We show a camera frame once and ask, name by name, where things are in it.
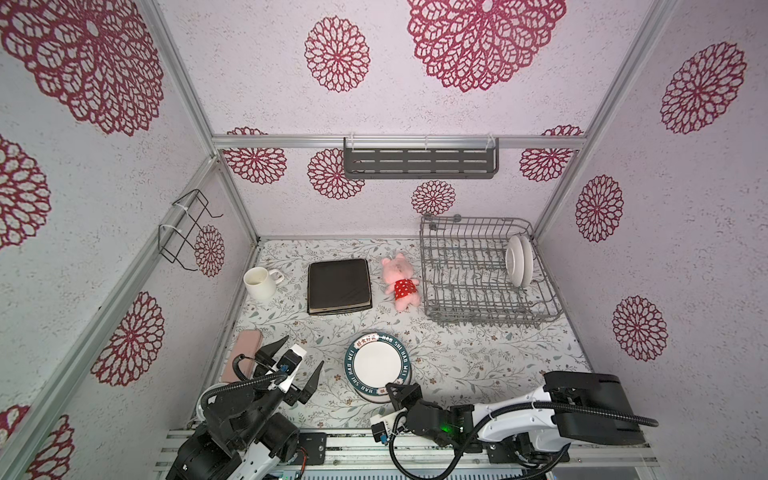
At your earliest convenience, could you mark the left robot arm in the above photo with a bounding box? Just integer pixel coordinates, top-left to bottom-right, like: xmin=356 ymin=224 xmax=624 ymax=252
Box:
xmin=166 ymin=337 xmax=327 ymax=479

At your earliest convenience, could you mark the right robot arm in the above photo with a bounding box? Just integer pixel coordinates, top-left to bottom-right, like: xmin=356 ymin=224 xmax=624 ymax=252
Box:
xmin=370 ymin=371 xmax=645 ymax=466

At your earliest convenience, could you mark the white mug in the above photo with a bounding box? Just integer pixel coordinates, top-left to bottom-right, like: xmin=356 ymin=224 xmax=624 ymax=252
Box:
xmin=243 ymin=266 xmax=285 ymax=302

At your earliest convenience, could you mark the pink plush pig toy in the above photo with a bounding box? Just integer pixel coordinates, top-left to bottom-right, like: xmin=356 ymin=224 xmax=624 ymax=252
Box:
xmin=381 ymin=253 xmax=421 ymax=313

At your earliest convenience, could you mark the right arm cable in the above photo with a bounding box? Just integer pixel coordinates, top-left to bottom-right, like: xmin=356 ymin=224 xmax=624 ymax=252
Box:
xmin=386 ymin=400 xmax=660 ymax=480

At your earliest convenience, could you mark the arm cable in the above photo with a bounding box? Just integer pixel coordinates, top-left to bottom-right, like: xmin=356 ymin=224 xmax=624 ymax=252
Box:
xmin=199 ymin=353 xmax=286 ymax=415
xmin=386 ymin=400 xmax=660 ymax=480

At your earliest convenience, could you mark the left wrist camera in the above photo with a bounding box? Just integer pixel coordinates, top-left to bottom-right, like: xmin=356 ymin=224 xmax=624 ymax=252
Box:
xmin=272 ymin=344 xmax=307 ymax=393

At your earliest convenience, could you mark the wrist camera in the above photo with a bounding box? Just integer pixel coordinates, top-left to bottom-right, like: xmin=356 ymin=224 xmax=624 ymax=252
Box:
xmin=272 ymin=344 xmax=307 ymax=393
xmin=370 ymin=409 xmax=405 ymax=445

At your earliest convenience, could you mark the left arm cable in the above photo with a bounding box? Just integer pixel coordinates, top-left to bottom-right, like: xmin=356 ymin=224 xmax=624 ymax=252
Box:
xmin=199 ymin=353 xmax=286 ymax=415

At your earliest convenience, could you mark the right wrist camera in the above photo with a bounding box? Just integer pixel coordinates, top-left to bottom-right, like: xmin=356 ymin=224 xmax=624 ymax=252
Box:
xmin=370 ymin=409 xmax=405 ymax=445

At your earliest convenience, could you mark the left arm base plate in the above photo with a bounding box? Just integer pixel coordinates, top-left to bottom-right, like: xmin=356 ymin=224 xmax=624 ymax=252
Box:
xmin=289 ymin=431 xmax=328 ymax=466

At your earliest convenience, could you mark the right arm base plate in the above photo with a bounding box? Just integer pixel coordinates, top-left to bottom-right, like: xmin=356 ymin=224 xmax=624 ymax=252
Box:
xmin=484 ymin=433 xmax=568 ymax=469

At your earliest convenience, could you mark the aluminium mounting rail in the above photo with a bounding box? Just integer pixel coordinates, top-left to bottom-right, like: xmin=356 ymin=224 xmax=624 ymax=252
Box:
xmin=150 ymin=429 xmax=660 ymax=478

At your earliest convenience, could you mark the grey wire dish rack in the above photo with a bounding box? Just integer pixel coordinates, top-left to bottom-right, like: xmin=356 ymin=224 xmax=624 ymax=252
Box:
xmin=419 ymin=214 xmax=563 ymax=326

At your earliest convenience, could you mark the black wire wall hook rack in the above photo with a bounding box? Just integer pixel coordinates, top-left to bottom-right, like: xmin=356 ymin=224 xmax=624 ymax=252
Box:
xmin=157 ymin=189 xmax=225 ymax=277

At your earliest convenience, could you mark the grey wall shelf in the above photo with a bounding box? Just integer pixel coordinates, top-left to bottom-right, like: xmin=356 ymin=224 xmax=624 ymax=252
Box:
xmin=342 ymin=137 xmax=500 ymax=180

